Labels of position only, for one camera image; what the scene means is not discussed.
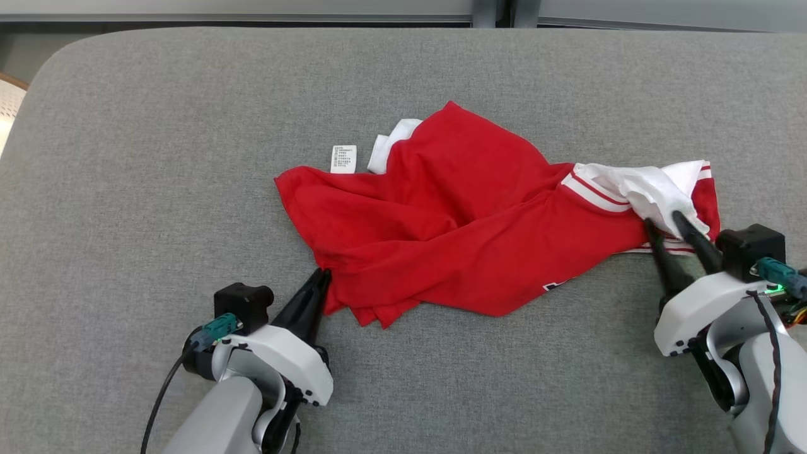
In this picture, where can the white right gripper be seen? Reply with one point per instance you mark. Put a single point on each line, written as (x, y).
(700, 309)

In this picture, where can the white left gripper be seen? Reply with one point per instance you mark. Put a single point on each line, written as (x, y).
(296, 362)

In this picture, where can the red basketball jersey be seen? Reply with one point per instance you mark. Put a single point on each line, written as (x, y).
(454, 221)

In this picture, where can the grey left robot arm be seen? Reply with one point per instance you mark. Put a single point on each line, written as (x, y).
(220, 416)

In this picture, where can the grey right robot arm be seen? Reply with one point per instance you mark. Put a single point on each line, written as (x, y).
(756, 391)

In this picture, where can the grey fabric sofa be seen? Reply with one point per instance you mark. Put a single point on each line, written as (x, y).
(441, 378)

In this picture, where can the white perforated laundry basket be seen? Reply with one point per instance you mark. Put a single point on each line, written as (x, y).
(9, 113)

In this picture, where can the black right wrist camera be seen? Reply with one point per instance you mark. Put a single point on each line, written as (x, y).
(750, 249)

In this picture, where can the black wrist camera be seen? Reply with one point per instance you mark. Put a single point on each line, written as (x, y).
(750, 249)
(243, 306)

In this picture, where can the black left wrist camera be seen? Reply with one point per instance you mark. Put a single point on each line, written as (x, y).
(243, 306)

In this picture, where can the teal left camera connector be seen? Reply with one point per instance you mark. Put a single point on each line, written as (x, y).
(217, 329)

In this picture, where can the teal camera connector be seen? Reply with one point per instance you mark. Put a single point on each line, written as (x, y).
(782, 274)
(217, 329)

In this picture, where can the teal right camera connector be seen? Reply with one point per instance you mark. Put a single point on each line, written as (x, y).
(782, 274)

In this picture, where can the grey partition bottom rail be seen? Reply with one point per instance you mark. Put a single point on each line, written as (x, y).
(220, 19)
(681, 24)

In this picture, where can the grey rounded post foot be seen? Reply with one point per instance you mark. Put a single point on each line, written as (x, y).
(488, 12)
(526, 12)

